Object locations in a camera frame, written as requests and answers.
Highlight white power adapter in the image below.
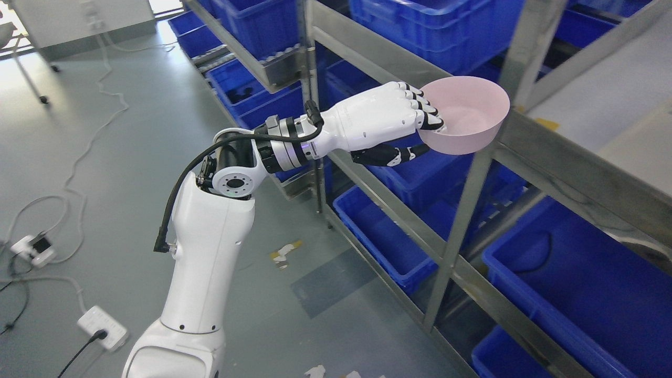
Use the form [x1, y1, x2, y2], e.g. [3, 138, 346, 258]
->
[10, 234, 57, 269]

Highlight steel shelf rack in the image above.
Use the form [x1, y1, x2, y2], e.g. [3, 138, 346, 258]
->
[186, 1, 670, 377]

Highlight white power strip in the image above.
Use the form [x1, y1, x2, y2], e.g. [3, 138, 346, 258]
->
[76, 306, 129, 352]

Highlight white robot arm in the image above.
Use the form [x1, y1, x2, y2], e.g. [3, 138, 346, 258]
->
[122, 111, 324, 377]

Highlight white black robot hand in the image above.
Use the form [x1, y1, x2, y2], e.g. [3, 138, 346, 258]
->
[301, 81, 444, 167]

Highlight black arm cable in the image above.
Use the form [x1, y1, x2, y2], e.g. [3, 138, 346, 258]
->
[153, 100, 325, 254]

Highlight pink plastic bowl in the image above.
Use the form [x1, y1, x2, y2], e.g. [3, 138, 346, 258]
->
[418, 75, 511, 155]

